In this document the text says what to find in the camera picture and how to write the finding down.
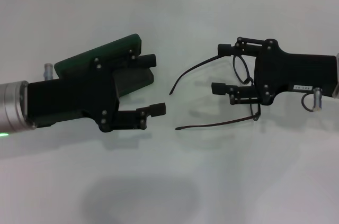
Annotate black glasses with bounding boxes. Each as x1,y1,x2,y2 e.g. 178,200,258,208
169,53,262,131

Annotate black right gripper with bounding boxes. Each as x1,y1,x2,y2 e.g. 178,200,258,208
211,36,338,106

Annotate silver connector stub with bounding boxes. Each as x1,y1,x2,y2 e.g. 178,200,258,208
43,62,55,81

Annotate silver plug with black cable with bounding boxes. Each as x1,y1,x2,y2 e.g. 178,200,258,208
301,88,323,112

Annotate green glasses case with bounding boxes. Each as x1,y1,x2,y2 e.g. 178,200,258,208
54,33,155,97

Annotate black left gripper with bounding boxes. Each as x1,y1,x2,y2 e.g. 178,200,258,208
28,49,167,133

